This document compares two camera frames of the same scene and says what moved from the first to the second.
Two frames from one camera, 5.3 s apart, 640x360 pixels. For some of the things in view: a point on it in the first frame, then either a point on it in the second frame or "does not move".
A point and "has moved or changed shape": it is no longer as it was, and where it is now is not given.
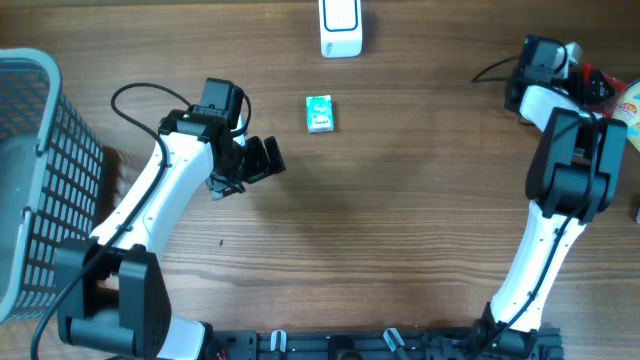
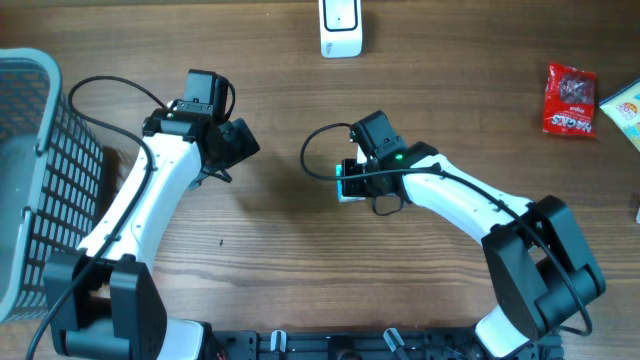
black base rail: [448, 343] does not move
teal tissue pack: [319, 114] to [350, 189]
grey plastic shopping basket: [51, 179] does not move
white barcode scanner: [341, 28] does not move
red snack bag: [617, 85] has moved or changed shape
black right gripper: [595, 95] to [376, 192]
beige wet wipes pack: [628, 110] does not move
